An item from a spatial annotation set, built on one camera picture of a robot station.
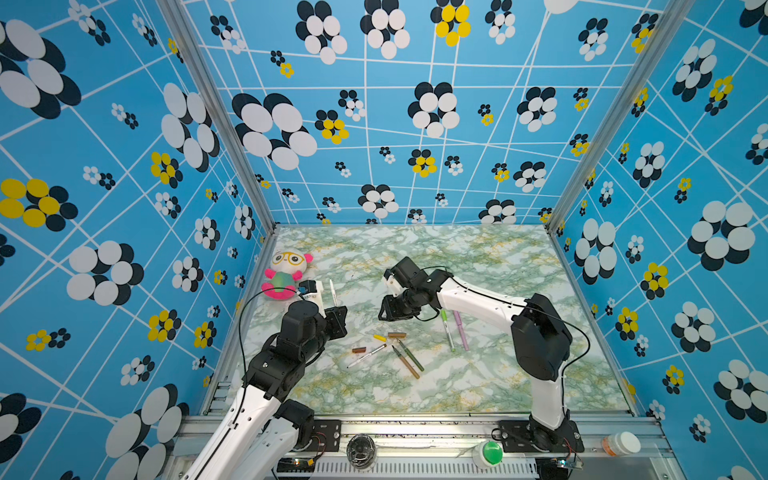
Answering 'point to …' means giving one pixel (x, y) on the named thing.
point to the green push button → (492, 452)
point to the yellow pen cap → (379, 337)
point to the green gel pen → (414, 358)
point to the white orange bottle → (621, 443)
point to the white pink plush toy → (287, 267)
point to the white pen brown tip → (366, 356)
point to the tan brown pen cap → (397, 335)
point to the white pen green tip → (445, 320)
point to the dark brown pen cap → (359, 350)
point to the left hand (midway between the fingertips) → (347, 308)
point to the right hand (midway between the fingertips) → (383, 320)
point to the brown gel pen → (405, 363)
